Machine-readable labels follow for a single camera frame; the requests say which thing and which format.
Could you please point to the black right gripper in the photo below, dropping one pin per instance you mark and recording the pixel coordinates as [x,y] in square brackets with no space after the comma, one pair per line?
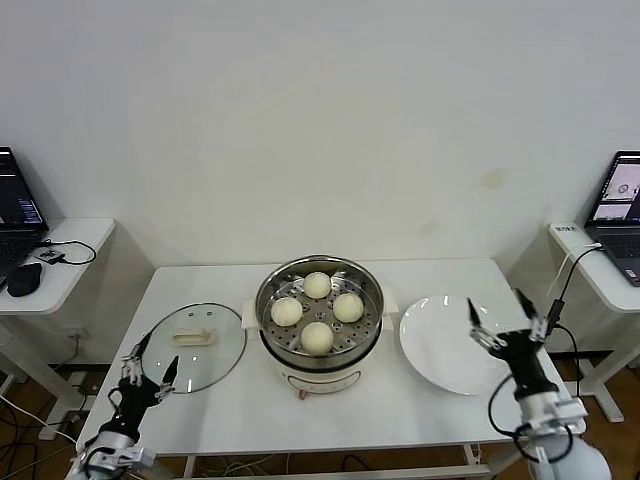
[522,355]

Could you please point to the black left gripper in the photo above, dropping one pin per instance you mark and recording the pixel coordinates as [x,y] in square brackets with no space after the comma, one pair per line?
[132,405]

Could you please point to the white steamed baozi bun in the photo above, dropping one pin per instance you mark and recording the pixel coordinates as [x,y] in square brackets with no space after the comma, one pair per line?
[316,337]
[286,311]
[348,307]
[316,285]

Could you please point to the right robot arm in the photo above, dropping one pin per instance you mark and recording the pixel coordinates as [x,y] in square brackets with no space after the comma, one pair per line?
[555,415]

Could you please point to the stainless steel steamer basket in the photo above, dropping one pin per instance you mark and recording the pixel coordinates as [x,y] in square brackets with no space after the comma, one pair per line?
[370,300]

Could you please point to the white round plate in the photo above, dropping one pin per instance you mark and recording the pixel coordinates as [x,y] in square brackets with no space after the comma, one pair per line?
[435,350]

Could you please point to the white side table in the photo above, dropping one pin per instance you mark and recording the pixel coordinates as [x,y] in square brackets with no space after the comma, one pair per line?
[75,235]
[600,285]

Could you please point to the white floor power strip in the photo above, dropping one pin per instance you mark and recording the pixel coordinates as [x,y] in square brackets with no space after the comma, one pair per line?
[52,431]

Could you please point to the grey laptop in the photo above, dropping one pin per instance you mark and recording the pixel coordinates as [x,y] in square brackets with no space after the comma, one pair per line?
[617,245]

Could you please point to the black computer mouse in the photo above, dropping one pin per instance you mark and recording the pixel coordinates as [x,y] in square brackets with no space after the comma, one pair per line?
[25,280]

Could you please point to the cream electric cooking pot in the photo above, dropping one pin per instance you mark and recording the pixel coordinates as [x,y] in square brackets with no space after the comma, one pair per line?
[320,380]

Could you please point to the black laptop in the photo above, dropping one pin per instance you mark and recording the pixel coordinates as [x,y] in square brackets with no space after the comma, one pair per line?
[15,200]

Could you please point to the white table frame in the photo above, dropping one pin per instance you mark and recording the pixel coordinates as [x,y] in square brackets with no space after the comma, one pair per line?
[400,471]

